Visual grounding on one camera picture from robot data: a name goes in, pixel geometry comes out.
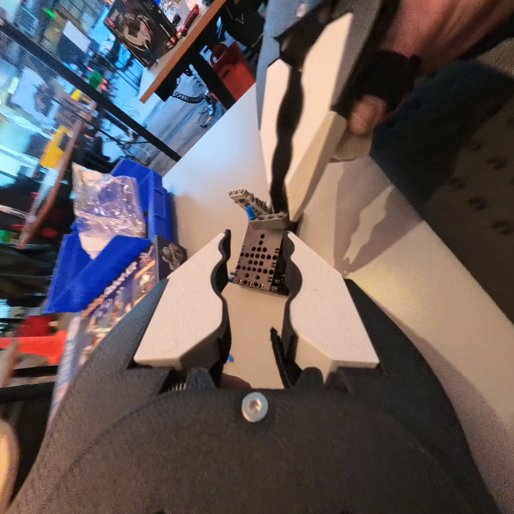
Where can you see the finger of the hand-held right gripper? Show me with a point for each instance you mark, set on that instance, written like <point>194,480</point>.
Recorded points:
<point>271,112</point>
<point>321,88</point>

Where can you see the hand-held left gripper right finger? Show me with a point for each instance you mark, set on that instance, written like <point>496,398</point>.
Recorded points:
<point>333,321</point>

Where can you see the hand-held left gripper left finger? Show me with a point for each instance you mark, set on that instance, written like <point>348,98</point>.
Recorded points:
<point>180,321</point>

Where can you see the grey beam and connector assembly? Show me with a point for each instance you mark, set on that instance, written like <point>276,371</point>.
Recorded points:
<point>257,203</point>

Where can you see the long blue pin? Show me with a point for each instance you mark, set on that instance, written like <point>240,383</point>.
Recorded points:
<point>249,212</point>

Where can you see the person's right hand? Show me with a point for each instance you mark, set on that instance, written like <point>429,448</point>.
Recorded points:
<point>441,28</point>

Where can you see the orange black machine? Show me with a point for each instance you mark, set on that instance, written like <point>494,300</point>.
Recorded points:
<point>233,70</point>

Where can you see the blue robot kit box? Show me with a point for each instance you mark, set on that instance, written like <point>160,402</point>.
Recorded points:
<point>132,277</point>

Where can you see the wooden top workbench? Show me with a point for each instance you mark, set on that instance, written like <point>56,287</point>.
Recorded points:
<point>180,52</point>

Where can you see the blue storage bin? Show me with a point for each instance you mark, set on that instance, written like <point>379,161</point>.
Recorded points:
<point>80,273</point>

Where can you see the clear plastic parts bag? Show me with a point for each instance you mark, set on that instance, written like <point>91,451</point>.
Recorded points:
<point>108,213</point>

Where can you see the red plastic crate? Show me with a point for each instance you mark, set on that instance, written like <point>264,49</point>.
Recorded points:
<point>40,345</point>

